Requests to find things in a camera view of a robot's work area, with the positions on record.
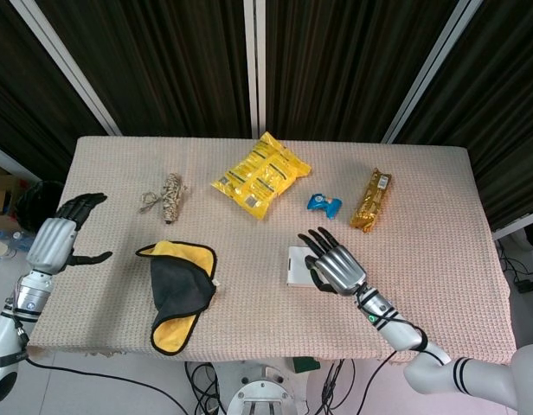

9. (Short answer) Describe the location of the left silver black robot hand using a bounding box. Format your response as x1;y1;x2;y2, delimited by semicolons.
25;192;114;275

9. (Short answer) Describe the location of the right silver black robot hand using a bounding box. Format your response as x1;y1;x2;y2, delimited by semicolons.
297;226;369;298

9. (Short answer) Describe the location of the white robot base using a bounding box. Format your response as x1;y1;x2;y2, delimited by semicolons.
214;360;310;415

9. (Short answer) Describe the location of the white cardboard box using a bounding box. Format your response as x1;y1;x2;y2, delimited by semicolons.
286;244;324;289

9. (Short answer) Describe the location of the brown cardboard box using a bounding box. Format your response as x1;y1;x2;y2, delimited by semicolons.
0;161;24;217

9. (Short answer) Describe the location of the clear water bottle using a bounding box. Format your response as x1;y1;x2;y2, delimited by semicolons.
0;229;36;252

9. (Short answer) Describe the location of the black trash bin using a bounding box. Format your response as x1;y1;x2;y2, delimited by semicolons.
16;179;66;237

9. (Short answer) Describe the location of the blue snack packet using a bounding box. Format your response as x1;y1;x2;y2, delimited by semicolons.
306;193;344;221

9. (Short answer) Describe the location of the gold snack wrapper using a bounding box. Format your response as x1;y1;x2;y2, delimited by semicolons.
349;167;393;235

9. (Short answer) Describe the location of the beige waffle tablecloth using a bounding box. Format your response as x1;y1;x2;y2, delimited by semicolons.
24;135;520;365

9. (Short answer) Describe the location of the yellow snack bag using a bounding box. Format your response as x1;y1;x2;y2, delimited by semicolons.
210;131;313;223

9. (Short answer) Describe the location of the twine bundle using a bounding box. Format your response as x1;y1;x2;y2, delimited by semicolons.
138;171;191;227

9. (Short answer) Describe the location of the yellow and black cloth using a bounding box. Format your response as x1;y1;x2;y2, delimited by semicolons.
134;239;219;354

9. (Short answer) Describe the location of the dark pleated partition screen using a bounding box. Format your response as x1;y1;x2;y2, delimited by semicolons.
0;0;120;170
15;0;261;138
382;0;533;241
254;0;471;144

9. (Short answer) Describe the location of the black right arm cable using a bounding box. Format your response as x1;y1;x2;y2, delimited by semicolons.
361;293;453;415

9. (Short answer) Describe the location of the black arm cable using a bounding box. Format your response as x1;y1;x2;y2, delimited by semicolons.
23;352;190;415
361;293;453;415

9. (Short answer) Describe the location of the black floor cable bundle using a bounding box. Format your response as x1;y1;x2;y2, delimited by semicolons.
317;358;359;415
183;361;228;415

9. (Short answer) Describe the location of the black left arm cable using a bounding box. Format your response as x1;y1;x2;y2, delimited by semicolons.
23;352;190;415

